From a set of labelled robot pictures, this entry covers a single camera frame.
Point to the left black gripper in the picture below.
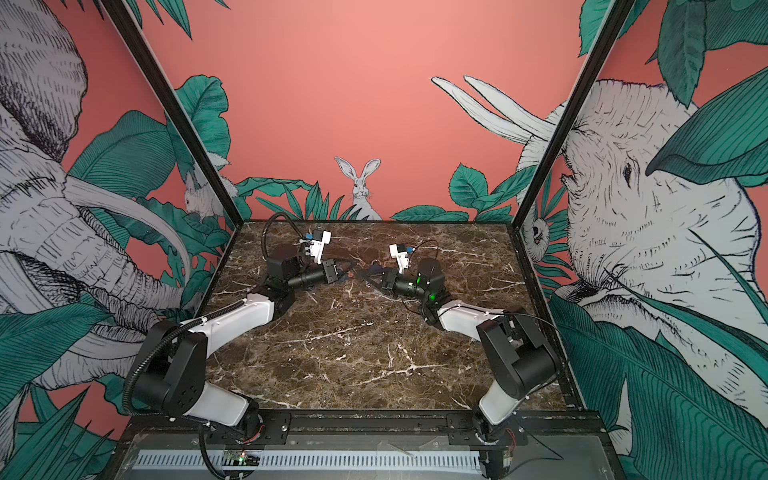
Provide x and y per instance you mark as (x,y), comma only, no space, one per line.
(329,272)

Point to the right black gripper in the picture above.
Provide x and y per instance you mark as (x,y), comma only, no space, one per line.
(394,282)

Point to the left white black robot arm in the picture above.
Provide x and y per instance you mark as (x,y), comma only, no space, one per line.
(168,376)

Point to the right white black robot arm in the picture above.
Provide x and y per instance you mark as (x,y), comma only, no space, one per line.
(520,357)

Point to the small green circuit board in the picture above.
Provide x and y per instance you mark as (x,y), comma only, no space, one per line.
(243,458)

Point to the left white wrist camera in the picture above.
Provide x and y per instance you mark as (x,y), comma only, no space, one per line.
(313,244)

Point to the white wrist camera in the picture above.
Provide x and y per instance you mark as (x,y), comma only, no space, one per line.
(402,254)
(313,244)

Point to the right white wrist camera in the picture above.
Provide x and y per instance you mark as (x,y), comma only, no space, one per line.
(402,254)

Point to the black front mounting rail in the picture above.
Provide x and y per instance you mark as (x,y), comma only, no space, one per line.
(280,426)

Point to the white perforated cable tray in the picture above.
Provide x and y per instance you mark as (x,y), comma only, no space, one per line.
(284,460)

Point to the left black frame post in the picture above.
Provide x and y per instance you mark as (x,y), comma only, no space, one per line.
(128,28)

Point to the black frame post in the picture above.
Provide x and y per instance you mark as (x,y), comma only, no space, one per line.
(128,28)
(613,23)

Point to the right black frame post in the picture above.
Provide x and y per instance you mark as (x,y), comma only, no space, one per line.
(613,23)

